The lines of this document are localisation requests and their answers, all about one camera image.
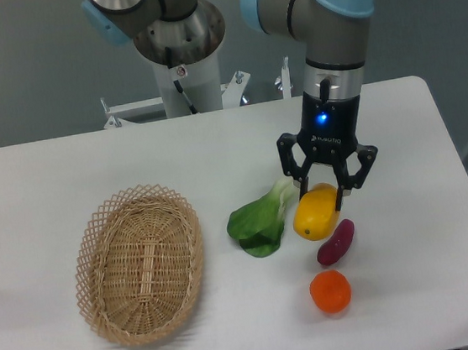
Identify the orange tangerine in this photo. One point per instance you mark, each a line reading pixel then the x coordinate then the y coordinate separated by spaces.
pixel 331 291

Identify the oval woven wicker basket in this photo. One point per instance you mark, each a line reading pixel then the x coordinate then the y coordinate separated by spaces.
pixel 139 269

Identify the purple sweet potato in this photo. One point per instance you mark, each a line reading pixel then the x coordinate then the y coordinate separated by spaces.
pixel 338 245

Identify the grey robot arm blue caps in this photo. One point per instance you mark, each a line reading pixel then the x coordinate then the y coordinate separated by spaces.
pixel 181 38

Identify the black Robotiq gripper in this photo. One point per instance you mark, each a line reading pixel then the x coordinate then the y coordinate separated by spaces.
pixel 327 137

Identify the green bok choy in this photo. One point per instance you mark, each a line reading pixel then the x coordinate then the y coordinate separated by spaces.
pixel 258 226

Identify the yellow mango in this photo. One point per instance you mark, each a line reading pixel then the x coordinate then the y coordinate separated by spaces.
pixel 316 216

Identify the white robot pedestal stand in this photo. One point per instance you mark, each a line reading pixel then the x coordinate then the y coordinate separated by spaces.
pixel 184 90

